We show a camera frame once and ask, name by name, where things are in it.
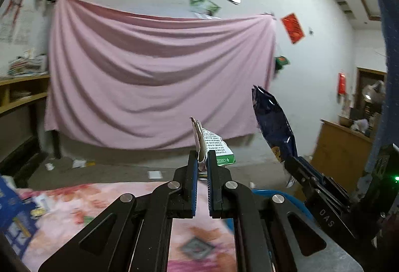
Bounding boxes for blue plastic basin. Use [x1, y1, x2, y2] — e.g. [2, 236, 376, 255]
[249, 187, 313, 220]

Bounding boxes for red paper wall sign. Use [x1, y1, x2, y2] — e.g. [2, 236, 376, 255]
[281, 12, 305, 45]

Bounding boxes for stack of books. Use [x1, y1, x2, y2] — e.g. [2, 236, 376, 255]
[7, 48, 48, 77]

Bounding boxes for dark blue snack bag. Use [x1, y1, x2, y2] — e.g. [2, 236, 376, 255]
[252, 85, 297, 188]

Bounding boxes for yellow wooden shelf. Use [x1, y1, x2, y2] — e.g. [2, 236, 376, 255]
[0, 74, 51, 117]

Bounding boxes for floral pink blanket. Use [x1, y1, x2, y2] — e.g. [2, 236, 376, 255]
[0, 181, 238, 272]

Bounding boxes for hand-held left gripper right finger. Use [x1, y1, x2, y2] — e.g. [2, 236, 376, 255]
[207, 150, 326, 272]

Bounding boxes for wooden door frame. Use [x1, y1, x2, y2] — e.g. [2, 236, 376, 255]
[355, 67, 388, 118]

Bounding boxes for crumpled white bag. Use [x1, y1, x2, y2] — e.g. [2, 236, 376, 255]
[350, 119, 369, 132]

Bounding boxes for green hanging packets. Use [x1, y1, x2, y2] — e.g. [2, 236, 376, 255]
[190, 0, 221, 16]

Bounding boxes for dark blue cloth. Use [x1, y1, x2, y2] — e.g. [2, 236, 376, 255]
[370, 0, 399, 173]

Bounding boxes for blue packets at left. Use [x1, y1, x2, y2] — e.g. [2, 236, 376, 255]
[0, 175, 39, 258]

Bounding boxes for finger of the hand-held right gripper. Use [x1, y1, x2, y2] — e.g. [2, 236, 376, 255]
[299, 158, 351, 210]
[285, 156, 356, 240]

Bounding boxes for white green paper packet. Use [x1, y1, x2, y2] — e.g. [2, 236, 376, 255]
[190, 117, 237, 173]

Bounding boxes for dark desk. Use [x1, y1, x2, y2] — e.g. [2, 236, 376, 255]
[0, 94, 61, 189]

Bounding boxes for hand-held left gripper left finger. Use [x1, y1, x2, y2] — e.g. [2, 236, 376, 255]
[37, 150, 199, 272]

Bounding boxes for green red wall packet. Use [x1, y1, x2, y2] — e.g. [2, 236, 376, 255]
[274, 55, 291, 73]

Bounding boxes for pink hanging sheet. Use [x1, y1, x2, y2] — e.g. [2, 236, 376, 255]
[44, 0, 278, 151]

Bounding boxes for wooden cabinet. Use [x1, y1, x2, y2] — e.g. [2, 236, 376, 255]
[311, 119, 375, 201]

